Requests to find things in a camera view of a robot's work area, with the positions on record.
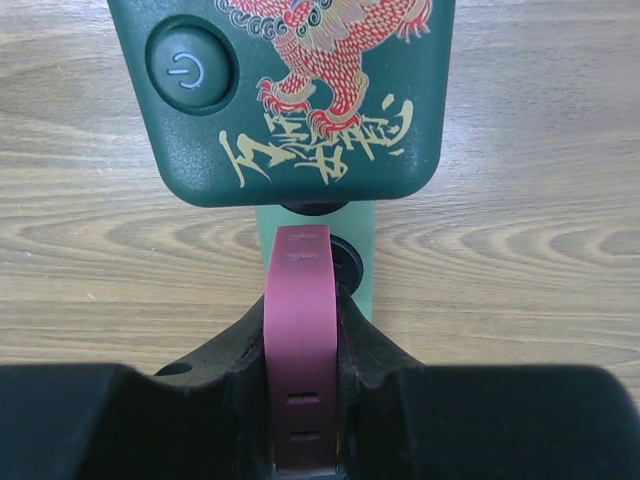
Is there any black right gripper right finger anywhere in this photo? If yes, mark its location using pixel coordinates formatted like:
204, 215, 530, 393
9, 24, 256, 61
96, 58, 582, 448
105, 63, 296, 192
337, 290, 639, 479

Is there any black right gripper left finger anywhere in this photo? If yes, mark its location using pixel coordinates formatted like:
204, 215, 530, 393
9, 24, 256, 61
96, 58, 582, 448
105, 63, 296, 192
1, 303, 273, 479

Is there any pink square socket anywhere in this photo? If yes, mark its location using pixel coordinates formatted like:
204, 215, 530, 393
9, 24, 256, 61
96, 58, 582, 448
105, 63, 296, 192
263, 225, 337, 477

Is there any green power strip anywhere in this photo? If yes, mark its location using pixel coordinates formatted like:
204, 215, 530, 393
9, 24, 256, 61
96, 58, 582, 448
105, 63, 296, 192
255, 201, 375, 320

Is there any dark green dragon adapter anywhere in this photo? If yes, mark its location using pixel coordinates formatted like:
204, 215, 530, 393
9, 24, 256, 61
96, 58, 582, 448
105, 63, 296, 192
109, 1, 455, 207

